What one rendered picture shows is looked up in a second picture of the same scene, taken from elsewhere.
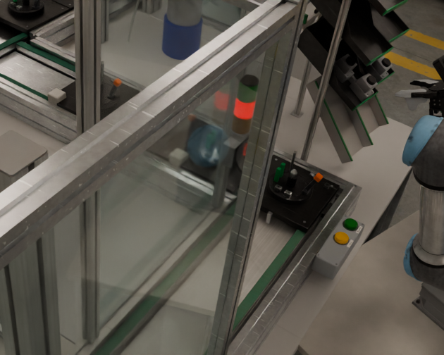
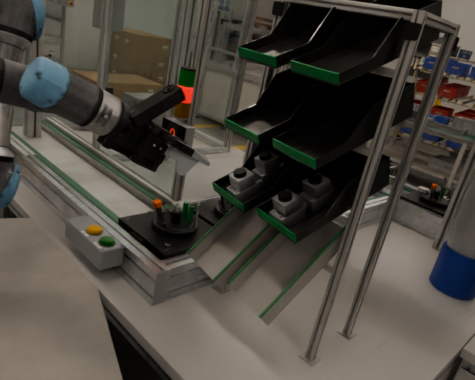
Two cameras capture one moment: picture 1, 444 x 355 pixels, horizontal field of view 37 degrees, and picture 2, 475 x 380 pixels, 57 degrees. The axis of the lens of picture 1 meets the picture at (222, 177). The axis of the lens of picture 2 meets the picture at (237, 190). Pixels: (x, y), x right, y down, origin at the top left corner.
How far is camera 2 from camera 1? 254 cm
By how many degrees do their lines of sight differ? 88
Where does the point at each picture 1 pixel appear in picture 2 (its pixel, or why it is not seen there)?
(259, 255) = (117, 211)
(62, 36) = (418, 222)
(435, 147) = not seen: outside the picture
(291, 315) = (58, 223)
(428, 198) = not seen: outside the picture
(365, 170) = (220, 350)
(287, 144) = not seen: hidden behind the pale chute
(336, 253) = (81, 223)
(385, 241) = (90, 308)
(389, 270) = (50, 292)
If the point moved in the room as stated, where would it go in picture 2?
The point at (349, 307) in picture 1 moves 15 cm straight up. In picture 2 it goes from (35, 249) to (36, 203)
